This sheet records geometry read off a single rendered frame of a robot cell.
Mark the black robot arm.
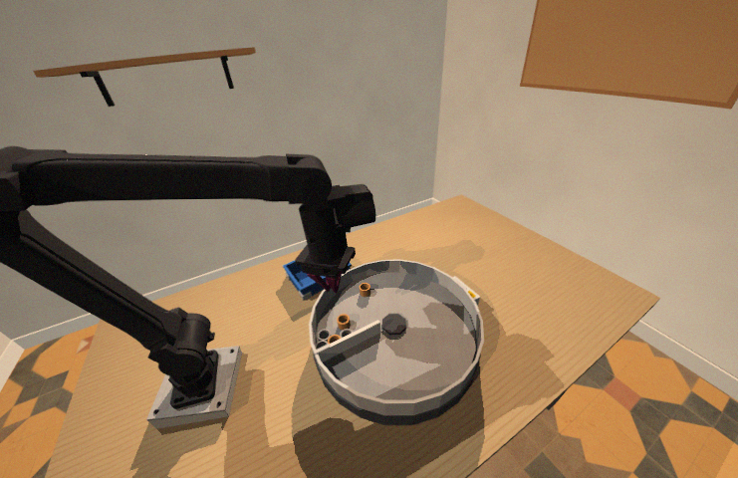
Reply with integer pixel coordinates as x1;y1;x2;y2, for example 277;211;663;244
0;146;375;409

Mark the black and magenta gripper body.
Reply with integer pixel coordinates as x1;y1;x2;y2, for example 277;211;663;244
295;228;356;278

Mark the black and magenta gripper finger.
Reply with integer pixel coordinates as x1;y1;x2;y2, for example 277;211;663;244
307;274;331;292
326;271;342;293

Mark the blue crate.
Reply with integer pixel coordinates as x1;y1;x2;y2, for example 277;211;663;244
283;260;324;301

